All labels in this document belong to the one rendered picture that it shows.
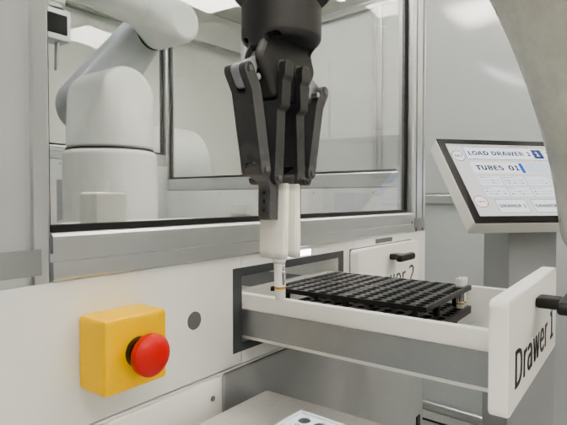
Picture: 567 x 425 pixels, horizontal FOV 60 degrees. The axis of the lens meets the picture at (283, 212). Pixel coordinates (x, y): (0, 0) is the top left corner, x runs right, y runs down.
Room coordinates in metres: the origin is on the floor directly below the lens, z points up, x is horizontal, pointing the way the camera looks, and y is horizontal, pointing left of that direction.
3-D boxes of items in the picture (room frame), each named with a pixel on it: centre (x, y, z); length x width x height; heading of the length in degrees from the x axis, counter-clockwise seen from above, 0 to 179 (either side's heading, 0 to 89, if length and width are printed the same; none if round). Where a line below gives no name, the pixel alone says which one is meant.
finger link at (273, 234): (0.46, 0.01, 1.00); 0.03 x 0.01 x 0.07; 52
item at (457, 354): (0.69, -0.12, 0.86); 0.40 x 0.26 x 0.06; 53
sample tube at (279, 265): (0.47, 0.00, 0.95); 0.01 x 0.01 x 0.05
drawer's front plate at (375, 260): (1.01, -0.22, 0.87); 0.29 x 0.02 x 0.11; 143
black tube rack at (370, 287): (0.68, -0.12, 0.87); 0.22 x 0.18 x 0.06; 53
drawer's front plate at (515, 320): (0.57, -0.28, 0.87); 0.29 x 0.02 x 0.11; 143
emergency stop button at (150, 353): (0.46, 0.13, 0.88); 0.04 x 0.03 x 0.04; 143
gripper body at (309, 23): (0.47, 0.00, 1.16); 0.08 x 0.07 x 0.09; 142
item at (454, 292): (0.62, -0.21, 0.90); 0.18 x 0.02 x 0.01; 143
